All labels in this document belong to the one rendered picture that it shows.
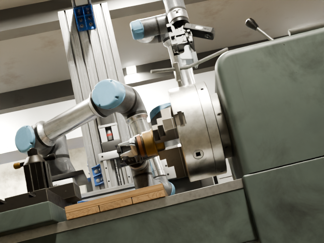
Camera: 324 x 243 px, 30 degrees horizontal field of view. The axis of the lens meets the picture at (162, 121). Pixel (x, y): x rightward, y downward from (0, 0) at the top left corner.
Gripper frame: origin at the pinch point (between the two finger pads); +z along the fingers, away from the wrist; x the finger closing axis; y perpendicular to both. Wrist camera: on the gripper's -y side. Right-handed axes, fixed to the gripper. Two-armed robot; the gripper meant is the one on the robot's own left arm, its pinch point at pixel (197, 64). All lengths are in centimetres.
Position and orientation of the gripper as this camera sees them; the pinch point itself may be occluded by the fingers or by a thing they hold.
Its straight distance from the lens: 216.8
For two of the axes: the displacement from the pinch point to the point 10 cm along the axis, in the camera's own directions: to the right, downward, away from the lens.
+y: -9.7, 2.4, 0.2
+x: -1.4, -4.9, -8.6
